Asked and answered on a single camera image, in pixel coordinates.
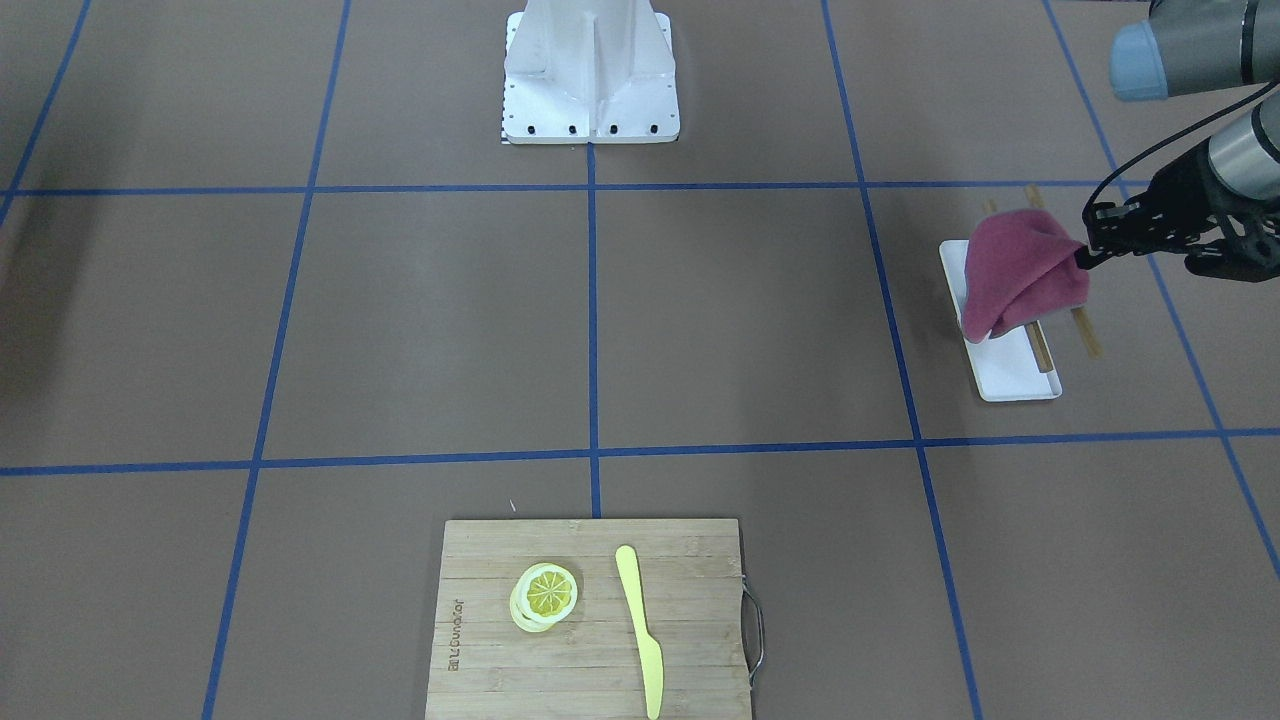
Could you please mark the white rectangular tray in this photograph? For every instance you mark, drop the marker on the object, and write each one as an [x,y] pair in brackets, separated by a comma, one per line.
[1004,370]

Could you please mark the yellow lemon slice toy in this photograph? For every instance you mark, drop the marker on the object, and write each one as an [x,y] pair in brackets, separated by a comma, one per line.
[542,597]

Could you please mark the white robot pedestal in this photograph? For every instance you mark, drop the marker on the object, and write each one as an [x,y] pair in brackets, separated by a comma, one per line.
[589,72]

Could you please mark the yellow plastic knife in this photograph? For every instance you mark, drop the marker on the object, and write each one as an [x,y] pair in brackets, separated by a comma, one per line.
[649,651]

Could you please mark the bamboo cutting board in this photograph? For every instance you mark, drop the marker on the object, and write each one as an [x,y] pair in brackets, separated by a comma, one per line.
[586,667]

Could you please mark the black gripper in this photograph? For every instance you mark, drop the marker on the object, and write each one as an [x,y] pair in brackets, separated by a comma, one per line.
[1183,186]

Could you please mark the magenta wiping cloth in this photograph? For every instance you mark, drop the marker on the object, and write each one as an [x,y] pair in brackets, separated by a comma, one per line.
[1019,266]

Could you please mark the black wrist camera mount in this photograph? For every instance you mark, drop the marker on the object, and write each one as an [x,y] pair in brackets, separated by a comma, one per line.
[1246,250]

